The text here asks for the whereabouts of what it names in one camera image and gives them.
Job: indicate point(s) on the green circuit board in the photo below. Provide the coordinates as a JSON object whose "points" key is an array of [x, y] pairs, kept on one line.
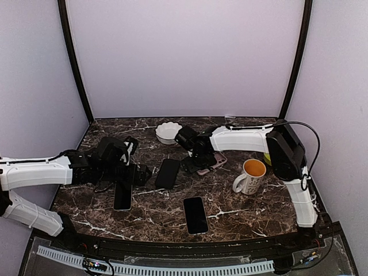
{"points": [[94, 266]]}

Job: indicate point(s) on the white slotted cable duct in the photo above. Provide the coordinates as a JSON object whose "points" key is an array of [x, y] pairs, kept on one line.
{"points": [[156, 266]]}

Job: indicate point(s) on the black frame post right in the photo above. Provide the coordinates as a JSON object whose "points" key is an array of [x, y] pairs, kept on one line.
{"points": [[306, 17]]}

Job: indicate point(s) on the white patterned mug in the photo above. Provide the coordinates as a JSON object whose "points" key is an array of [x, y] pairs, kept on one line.
{"points": [[249, 181]]}

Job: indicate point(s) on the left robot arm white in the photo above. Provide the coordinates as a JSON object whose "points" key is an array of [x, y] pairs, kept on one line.
{"points": [[110, 161]]}

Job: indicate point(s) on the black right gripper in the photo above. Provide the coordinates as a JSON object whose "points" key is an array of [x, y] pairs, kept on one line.
{"points": [[211, 161]]}

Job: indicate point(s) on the white scalloped ceramic bowl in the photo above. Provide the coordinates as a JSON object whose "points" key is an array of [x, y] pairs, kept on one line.
{"points": [[167, 131]]}

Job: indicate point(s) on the black front rail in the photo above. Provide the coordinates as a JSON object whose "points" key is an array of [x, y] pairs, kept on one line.
{"points": [[278, 247]]}

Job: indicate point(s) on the black frame post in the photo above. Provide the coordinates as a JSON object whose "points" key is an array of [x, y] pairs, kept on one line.
{"points": [[306, 17], [67, 34]]}

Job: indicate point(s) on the silver smartphone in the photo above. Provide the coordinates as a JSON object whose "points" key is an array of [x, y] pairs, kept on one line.
{"points": [[122, 197]]}

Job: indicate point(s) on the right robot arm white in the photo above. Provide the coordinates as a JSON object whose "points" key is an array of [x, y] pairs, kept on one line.
{"points": [[278, 140]]}

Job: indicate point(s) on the green bowl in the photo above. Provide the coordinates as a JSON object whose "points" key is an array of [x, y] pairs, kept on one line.
{"points": [[267, 159]]}

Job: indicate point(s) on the pink phone case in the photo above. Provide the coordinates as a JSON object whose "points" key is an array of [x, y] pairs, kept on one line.
{"points": [[220, 161]]}

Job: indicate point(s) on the black frame post left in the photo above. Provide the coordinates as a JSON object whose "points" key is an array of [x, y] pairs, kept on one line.
{"points": [[67, 34]]}

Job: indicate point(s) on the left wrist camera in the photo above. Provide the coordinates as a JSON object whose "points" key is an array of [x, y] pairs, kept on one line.
{"points": [[131, 145]]}

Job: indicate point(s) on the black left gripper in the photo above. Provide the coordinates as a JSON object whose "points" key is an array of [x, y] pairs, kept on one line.
{"points": [[131, 178]]}

